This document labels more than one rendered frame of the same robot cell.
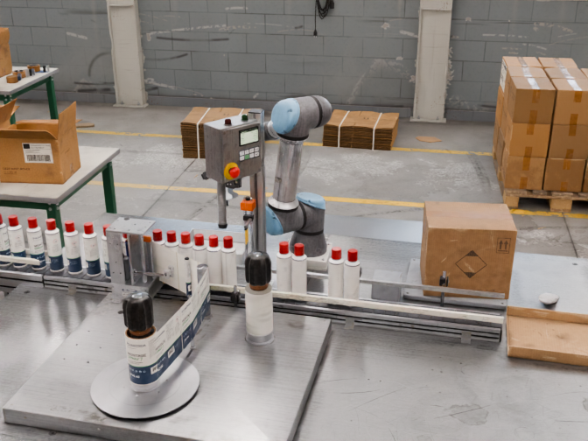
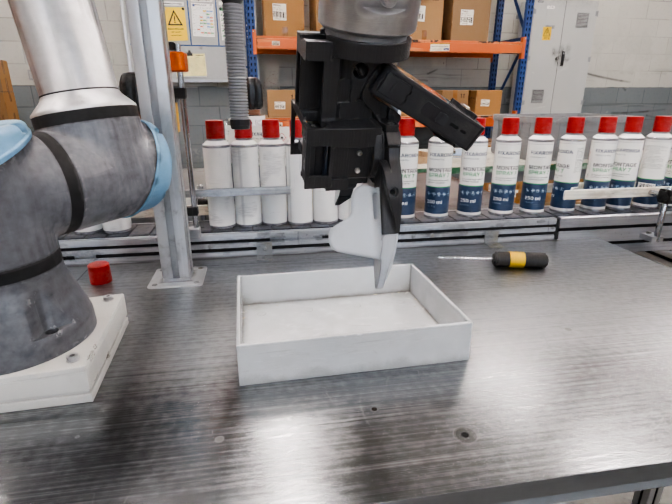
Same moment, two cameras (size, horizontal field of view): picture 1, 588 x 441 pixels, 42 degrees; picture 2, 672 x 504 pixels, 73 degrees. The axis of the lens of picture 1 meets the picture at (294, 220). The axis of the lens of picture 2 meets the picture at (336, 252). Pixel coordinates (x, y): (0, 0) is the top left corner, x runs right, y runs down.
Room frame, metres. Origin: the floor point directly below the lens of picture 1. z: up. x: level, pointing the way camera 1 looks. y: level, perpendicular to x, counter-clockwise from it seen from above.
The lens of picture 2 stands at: (3.28, 0.09, 1.13)
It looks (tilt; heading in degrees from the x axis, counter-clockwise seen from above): 19 degrees down; 157
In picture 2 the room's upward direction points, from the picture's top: straight up
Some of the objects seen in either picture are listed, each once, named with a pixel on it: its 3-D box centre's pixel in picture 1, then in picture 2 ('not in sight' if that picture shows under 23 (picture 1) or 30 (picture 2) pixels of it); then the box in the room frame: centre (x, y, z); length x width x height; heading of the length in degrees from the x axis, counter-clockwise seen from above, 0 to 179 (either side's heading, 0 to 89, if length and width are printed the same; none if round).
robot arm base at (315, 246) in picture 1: (308, 237); (10, 298); (2.72, -0.06, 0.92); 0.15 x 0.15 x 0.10
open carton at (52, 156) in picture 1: (38, 140); not in sight; (3.84, 1.35, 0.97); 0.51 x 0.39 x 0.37; 175
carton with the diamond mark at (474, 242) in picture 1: (465, 248); not in sight; (2.48, -0.62, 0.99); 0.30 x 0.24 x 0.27; 84
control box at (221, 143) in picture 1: (233, 148); not in sight; (2.45, 0.20, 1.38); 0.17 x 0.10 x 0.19; 132
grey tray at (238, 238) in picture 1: (216, 246); (341, 313); (2.78, 0.31, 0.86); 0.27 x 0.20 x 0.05; 78
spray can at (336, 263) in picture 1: (335, 276); not in sight; (2.28, -0.14, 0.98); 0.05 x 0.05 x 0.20
